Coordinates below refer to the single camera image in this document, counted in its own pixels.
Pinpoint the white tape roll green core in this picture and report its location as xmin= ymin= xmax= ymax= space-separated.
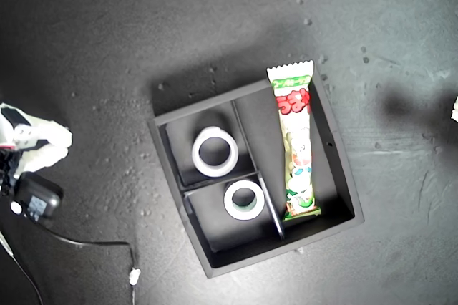
xmin=223 ymin=179 xmax=266 ymax=221

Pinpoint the thin black cable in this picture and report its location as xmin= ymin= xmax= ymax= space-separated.
xmin=0 ymin=230 xmax=44 ymax=305

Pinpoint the black camera cable white connector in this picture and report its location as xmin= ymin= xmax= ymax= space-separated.
xmin=42 ymin=222 xmax=142 ymax=305

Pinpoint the green printed snack bar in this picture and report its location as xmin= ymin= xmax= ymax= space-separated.
xmin=266 ymin=59 xmax=322 ymax=222

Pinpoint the black tray with wells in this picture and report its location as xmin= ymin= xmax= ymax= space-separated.
xmin=147 ymin=74 xmax=365 ymax=280

